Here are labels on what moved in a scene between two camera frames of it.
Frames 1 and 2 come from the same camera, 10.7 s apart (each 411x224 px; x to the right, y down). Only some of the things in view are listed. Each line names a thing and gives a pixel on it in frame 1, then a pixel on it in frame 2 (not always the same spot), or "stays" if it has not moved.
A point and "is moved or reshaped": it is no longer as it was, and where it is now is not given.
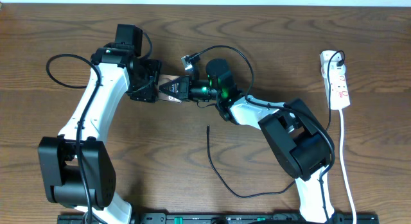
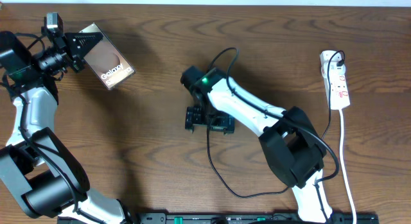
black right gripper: [185, 88] -> [193, 118]
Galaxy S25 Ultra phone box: [169, 88] is moved or reshaped
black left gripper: [148, 92] -> [76, 63]
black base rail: [213, 219] stays
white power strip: [339, 96] stays
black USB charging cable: [340, 63] stays
